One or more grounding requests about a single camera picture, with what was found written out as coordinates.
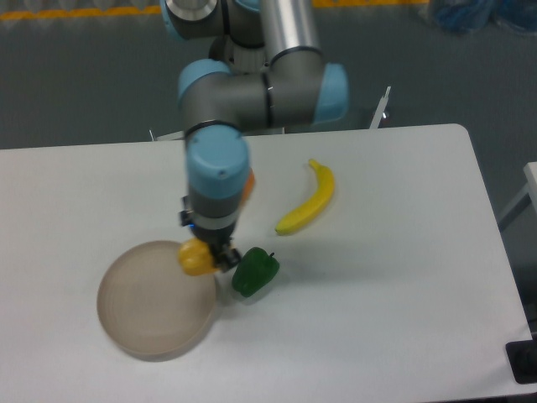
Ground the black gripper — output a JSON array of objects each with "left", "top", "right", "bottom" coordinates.
[{"left": 179, "top": 196, "right": 241, "bottom": 271}]

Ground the yellow bell pepper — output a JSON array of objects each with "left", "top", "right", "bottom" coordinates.
[{"left": 178, "top": 238, "right": 218, "bottom": 276}]

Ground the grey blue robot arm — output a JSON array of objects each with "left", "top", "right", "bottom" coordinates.
[{"left": 160, "top": 1, "right": 349, "bottom": 271}]

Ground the green bell pepper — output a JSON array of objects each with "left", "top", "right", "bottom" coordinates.
[{"left": 232, "top": 247, "right": 280, "bottom": 298}]

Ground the beige round plate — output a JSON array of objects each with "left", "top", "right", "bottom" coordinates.
[{"left": 96, "top": 240, "right": 217, "bottom": 362}]

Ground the orange bread wedge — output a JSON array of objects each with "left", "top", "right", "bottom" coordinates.
[{"left": 242, "top": 169, "right": 255, "bottom": 203}]

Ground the yellow banana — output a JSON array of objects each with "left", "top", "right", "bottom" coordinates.
[{"left": 274, "top": 159, "right": 336, "bottom": 236}]

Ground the white furniture edge right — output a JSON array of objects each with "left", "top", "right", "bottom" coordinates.
[{"left": 497, "top": 162, "right": 536, "bottom": 233}]

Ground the blue plastic bag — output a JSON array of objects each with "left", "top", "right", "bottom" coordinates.
[{"left": 427, "top": 0, "right": 536, "bottom": 35}]

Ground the black device at table edge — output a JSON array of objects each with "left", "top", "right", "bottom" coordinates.
[{"left": 505, "top": 339, "right": 537, "bottom": 385}]

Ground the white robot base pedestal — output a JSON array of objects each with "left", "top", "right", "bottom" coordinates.
[{"left": 208, "top": 35, "right": 269, "bottom": 75}]

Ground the white metal frame bracket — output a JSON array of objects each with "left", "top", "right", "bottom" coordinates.
[{"left": 369, "top": 86, "right": 391, "bottom": 129}]

